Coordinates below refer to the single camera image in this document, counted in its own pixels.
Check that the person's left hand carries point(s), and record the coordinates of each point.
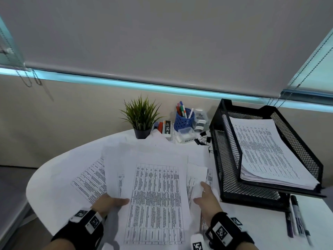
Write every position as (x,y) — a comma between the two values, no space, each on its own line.
(106,204)

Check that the person's right hand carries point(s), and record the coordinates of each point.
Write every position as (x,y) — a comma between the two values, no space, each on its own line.
(209,205)

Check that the pile of papers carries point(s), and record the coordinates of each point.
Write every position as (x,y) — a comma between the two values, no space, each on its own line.
(88,182)

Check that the black mesh paper tray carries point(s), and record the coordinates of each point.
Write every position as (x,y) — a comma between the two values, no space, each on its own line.
(225,166)

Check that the person's left forearm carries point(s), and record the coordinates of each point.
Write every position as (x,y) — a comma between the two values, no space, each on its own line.
(59,246)

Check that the black right wristband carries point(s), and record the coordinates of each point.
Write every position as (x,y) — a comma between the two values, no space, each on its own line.
(242,236)

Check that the black wristband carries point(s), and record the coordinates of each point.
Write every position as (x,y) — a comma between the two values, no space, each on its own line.
(242,236)
(70,231)

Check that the black left wristband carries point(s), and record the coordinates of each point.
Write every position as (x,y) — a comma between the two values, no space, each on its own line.
(70,231)

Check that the white table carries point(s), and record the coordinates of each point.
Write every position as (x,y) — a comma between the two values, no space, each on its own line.
(260,223)

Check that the cluster of black binder clips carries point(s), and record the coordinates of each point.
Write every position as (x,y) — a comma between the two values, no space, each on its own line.
(203,140)

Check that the clear plastic lidded box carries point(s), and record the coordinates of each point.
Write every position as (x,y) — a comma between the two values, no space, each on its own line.
(186,136)

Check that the potted green plant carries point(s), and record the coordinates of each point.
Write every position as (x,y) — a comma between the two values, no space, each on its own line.
(141,133)

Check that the dark blue pen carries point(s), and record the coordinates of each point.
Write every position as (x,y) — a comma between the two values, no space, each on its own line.
(289,223)

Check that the blue pen holder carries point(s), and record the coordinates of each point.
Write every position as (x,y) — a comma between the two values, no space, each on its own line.
(183,123)

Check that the white box with dark label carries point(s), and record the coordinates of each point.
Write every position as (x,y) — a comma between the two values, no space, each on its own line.
(167,130)

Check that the white tape dispenser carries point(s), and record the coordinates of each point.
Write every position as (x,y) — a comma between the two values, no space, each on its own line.
(200,119)

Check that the black marker pen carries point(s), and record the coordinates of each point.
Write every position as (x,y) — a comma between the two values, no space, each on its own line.
(296,208)

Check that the small dark blue box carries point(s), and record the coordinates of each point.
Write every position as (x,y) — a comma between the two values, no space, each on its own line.
(156,125)

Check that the grey low cabinet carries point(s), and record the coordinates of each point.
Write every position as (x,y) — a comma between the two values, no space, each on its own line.
(10,205)

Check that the green and white pen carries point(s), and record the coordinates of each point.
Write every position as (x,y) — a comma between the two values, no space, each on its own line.
(184,111)

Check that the red pen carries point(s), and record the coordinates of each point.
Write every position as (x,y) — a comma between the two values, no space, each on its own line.
(178,110)

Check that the glass window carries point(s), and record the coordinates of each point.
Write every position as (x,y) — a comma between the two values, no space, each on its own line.
(130,84)

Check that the wide grey roller blind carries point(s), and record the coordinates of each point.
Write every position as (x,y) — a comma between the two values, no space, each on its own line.
(161,36)

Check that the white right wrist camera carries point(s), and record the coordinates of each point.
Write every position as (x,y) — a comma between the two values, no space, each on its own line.
(197,243)

